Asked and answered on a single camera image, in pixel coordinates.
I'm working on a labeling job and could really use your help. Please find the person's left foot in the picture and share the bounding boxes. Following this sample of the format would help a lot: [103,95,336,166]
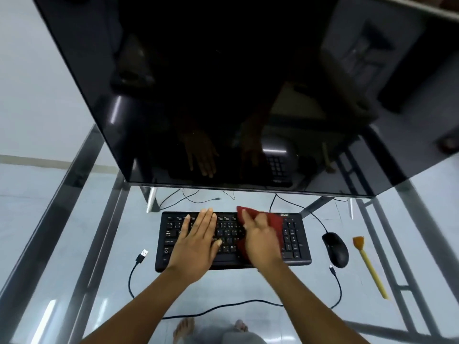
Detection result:
[173,317,196,344]

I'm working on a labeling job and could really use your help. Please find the person's left forearm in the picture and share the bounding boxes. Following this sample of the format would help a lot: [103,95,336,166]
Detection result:
[80,268,202,344]

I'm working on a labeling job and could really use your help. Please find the yellow brush with orange bristles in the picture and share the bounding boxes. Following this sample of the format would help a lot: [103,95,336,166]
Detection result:
[352,236,390,301]

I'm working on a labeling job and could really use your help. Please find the person's right hand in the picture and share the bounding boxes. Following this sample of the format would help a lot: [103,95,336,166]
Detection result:
[242,209,285,273]

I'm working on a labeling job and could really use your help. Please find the person's left hand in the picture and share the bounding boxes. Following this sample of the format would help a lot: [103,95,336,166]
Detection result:
[166,208,223,284]

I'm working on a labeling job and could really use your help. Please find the grey trousers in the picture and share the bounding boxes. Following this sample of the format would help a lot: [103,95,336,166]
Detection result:
[193,329,268,344]

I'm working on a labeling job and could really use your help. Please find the large black computer monitor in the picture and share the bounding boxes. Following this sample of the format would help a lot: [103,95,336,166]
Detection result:
[30,0,459,198]

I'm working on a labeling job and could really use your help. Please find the black computer keyboard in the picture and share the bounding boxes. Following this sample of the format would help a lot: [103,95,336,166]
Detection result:
[155,211,312,273]

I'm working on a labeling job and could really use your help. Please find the red cleaning cloth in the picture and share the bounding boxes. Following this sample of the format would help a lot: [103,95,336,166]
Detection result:
[235,206,286,266]

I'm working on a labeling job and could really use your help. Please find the black computer mouse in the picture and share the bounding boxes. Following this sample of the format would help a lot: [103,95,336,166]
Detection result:
[321,232,349,269]

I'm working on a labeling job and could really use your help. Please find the steel table frame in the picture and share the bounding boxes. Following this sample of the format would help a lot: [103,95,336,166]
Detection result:
[0,124,459,344]

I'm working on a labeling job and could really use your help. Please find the silver monitor stand leg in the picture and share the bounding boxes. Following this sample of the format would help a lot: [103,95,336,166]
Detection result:
[300,196,355,220]
[139,185,160,214]

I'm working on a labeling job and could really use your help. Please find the black mouse cable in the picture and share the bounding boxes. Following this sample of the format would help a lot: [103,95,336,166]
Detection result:
[269,193,330,236]

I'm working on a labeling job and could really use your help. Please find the thin black cable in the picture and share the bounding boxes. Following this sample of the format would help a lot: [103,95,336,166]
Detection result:
[159,189,221,211]

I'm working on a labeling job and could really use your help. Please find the person's right forearm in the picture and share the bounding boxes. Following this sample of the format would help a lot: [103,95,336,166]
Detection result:
[257,260,371,344]

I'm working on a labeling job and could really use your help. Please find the black usb cable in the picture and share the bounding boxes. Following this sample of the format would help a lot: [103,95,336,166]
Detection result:
[128,249,343,320]

